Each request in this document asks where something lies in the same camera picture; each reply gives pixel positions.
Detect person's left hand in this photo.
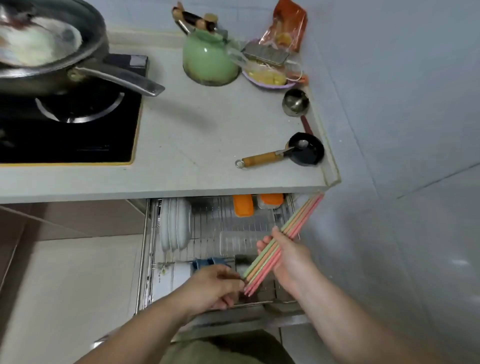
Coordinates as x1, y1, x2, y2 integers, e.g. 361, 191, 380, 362
179, 264, 246, 312

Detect person's right hand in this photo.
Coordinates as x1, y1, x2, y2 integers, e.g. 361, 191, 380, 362
256, 226, 314, 297

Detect green chopstick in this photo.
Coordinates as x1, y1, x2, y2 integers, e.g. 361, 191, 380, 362
242, 194, 317, 281

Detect pink chopstick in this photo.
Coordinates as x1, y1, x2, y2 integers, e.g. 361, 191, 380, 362
245, 194, 325, 297
244, 194, 323, 292

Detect orange chopstick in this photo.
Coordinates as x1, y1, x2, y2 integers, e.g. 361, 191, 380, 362
243, 194, 320, 286

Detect person's right forearm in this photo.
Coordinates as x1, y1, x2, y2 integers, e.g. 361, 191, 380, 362
294, 275, 452, 364

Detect person's left forearm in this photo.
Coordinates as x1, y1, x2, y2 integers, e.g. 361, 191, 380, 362
73, 290, 196, 364

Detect blue plastic item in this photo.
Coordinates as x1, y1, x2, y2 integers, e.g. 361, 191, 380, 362
191, 256, 232, 274

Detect orange container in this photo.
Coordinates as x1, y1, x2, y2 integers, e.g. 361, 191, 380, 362
232, 194, 255, 218
257, 193, 285, 210

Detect clear plastic tray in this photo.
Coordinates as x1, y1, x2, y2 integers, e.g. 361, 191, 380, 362
219, 230, 271, 256

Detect metal cutlery basket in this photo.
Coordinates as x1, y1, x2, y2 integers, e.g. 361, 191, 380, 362
235, 254, 299, 305

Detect olive shorts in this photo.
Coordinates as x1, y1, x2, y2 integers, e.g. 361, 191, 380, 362
160, 329, 296, 364

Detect white plate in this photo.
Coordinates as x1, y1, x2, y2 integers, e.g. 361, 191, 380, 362
177, 197, 192, 250
169, 198, 181, 251
159, 199, 172, 253

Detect purple plate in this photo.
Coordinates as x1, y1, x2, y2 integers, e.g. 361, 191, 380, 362
242, 67, 298, 91

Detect clear bag of yellow food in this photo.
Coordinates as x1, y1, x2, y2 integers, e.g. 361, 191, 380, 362
228, 48, 301, 87

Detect metal grater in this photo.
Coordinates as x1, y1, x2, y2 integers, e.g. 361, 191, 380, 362
241, 41, 291, 67

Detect green kettle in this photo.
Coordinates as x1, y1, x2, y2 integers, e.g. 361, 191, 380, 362
172, 1, 241, 87

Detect orange snack bag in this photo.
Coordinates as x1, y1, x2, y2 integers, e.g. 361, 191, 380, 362
259, 0, 308, 53

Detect black cooktop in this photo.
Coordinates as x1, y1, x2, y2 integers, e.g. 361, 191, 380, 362
0, 52, 149, 166

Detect dark metal wok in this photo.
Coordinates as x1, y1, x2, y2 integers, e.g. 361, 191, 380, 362
0, 0, 166, 99

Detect glass wok lid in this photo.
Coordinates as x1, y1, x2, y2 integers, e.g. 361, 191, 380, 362
0, 10, 84, 69

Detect pull-out wire dish rack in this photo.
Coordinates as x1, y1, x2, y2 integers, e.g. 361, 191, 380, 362
136, 194, 313, 317

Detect small black wooden-handled pan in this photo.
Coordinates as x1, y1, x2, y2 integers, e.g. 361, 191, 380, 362
235, 131, 326, 170

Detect steel ladle with red handle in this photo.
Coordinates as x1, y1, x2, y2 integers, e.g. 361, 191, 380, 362
281, 88, 314, 136

